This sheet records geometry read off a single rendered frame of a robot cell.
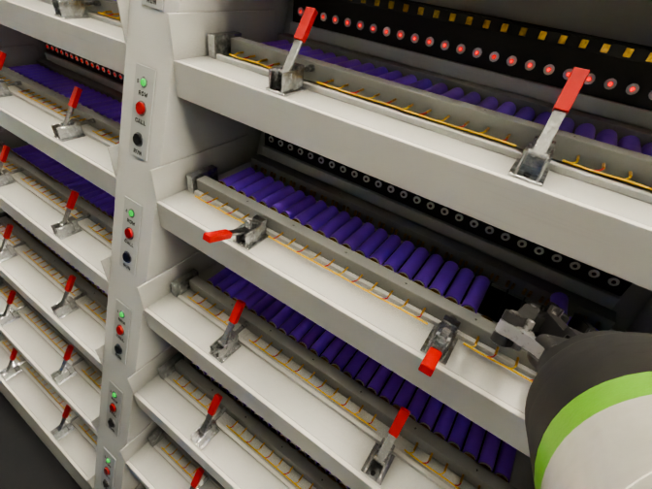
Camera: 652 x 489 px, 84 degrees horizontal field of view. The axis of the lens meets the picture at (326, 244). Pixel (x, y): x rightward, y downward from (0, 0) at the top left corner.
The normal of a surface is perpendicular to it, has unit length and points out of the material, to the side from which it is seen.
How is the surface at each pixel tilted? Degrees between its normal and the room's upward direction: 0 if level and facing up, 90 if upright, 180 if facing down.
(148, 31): 90
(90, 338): 18
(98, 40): 108
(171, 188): 90
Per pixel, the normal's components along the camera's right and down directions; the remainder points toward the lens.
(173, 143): 0.82, 0.43
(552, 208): -0.55, 0.47
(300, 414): 0.12, -0.78
